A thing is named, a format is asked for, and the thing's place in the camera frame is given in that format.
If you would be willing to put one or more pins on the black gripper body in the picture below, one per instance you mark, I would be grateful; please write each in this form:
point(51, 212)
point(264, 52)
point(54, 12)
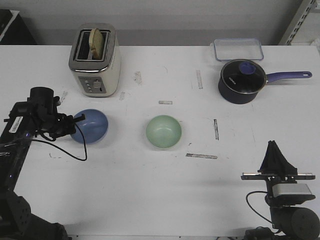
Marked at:
point(49, 123)
point(272, 179)

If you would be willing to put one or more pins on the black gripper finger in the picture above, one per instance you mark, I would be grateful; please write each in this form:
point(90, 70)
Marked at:
point(282, 166)
point(268, 161)
point(76, 119)

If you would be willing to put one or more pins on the blue bowl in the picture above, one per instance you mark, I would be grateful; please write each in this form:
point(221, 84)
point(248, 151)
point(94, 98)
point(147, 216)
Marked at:
point(95, 125)

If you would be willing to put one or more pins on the green bowl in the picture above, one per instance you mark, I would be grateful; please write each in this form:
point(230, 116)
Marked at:
point(163, 131)

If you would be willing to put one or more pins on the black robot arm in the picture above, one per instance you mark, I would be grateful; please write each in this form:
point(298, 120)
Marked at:
point(288, 223)
point(16, 219)

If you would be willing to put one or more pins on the cream and chrome toaster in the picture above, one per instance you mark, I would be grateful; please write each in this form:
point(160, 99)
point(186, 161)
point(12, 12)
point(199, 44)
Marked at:
point(96, 78)

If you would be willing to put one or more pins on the dark blue saucepan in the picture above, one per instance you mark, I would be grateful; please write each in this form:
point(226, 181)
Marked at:
point(240, 98)

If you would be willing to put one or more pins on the slice of toast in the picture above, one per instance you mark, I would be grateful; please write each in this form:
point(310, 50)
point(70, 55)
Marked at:
point(96, 43)

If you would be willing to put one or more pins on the black box in corner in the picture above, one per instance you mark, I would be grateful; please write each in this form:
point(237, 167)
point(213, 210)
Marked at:
point(13, 30)

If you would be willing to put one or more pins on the glass pot lid blue knob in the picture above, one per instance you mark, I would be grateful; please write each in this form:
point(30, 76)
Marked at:
point(243, 76)

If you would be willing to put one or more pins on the clear plastic food container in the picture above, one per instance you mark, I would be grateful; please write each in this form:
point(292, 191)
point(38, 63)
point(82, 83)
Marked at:
point(227, 49)

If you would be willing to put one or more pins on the white slotted shelf upright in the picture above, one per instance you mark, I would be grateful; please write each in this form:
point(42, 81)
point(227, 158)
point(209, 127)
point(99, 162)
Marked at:
point(304, 27)

